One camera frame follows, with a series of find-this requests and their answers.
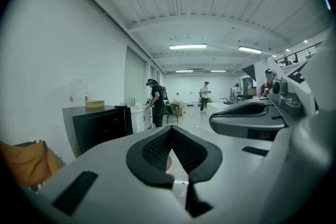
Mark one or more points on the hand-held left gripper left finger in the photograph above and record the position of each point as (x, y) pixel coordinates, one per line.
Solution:
(105, 181)

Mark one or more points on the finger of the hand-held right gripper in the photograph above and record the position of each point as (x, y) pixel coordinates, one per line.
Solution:
(236, 123)

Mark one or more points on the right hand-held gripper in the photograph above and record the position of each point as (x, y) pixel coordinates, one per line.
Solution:
(317, 81)

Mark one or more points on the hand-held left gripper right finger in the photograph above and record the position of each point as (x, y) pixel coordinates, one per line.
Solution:
(236, 178)

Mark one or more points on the black mini fridge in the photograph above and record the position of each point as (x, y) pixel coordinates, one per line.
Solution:
(99, 128)

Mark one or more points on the beige container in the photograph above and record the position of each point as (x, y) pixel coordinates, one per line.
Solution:
(94, 104)

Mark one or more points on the white counter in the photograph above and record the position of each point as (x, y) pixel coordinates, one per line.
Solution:
(219, 107)

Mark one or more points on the black triangular panel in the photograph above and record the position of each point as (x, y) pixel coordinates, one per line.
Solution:
(250, 70)

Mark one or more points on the long ceiling light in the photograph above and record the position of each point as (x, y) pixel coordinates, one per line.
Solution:
(218, 71)
(180, 71)
(188, 46)
(250, 49)

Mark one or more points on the wooden chair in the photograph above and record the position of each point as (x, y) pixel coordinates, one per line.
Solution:
(175, 112)

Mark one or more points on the white sink cabinet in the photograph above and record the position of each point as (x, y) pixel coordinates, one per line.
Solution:
(140, 119)

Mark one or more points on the black metal railing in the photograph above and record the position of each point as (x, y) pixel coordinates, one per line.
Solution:
(299, 53)

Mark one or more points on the orange cushion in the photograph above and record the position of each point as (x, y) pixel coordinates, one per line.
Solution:
(23, 162)

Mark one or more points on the clear bottle red label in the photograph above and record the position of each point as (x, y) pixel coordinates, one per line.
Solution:
(86, 93)
(71, 94)

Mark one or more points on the grey window blind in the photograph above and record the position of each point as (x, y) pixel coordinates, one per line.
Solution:
(135, 78)

